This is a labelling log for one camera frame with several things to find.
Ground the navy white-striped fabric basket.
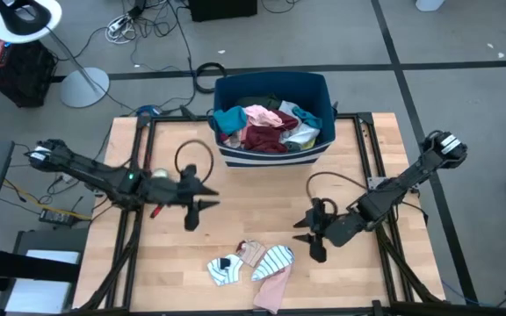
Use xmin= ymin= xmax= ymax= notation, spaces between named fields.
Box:
xmin=212 ymin=71 xmax=337 ymax=169

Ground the teal knit garment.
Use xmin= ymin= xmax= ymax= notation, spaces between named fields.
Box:
xmin=213 ymin=105 xmax=249 ymax=136
xmin=291 ymin=105 xmax=323 ymax=131

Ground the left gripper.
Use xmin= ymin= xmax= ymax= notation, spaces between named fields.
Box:
xmin=169 ymin=164 xmax=221 ymax=233

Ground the white striped sock dark heel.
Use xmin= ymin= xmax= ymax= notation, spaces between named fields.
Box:
xmin=206 ymin=253 xmax=245 ymax=287

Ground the white garment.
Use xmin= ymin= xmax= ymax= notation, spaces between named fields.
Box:
xmin=278 ymin=100 xmax=322 ymax=147

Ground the yellow cable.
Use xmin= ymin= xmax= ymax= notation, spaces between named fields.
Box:
xmin=2 ymin=177 xmax=91 ymax=220

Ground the black curved object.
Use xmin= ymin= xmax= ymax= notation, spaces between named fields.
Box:
xmin=0 ymin=0 xmax=53 ymax=36

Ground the white round floor stand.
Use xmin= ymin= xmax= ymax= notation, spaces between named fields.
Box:
xmin=0 ymin=0 xmax=111 ymax=109

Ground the beige checked garment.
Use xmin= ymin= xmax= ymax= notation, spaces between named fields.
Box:
xmin=235 ymin=239 xmax=267 ymax=269

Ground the white power strip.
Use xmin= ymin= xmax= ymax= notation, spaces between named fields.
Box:
xmin=105 ymin=12 xmax=138 ymax=45

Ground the white teal-striped sock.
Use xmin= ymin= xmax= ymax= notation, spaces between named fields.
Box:
xmin=250 ymin=244 xmax=296 ymax=282

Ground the coiled black cable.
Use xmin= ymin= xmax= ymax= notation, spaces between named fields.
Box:
xmin=193 ymin=61 xmax=228 ymax=95

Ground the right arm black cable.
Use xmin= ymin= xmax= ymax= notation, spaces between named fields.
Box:
xmin=304 ymin=170 xmax=371 ymax=216

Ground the maroon garment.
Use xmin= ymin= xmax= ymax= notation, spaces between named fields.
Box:
xmin=242 ymin=109 xmax=300 ymax=154

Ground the light pink sock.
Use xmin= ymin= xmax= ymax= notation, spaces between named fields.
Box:
xmin=243 ymin=104 xmax=285 ymax=129
xmin=252 ymin=262 xmax=295 ymax=315

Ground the black power adapter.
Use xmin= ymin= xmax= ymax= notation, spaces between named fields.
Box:
xmin=38 ymin=208 xmax=76 ymax=227

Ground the black box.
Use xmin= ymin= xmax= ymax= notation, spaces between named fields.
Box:
xmin=188 ymin=0 xmax=258 ymax=23

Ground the blue floor cable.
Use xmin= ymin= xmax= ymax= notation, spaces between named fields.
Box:
xmin=441 ymin=280 xmax=506 ymax=308

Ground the blue cable coil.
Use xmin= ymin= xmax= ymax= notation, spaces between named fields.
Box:
xmin=136 ymin=104 xmax=162 ymax=118

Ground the grey cabinet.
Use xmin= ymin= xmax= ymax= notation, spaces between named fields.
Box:
xmin=0 ymin=227 xmax=90 ymax=316

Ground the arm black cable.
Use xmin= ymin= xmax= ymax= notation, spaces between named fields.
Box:
xmin=304 ymin=170 xmax=371 ymax=216
xmin=174 ymin=139 xmax=216 ymax=184

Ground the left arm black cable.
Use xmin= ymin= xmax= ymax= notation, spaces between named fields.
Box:
xmin=174 ymin=139 xmax=216 ymax=184

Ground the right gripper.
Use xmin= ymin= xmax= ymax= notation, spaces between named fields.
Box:
xmin=292 ymin=197 xmax=340 ymax=264

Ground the black crate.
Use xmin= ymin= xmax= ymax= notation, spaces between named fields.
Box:
xmin=0 ymin=37 xmax=59 ymax=109

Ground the black aluminium table frame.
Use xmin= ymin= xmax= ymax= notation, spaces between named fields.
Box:
xmin=76 ymin=111 xmax=446 ymax=316

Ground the white object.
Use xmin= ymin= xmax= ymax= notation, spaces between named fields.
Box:
xmin=415 ymin=0 xmax=446 ymax=13

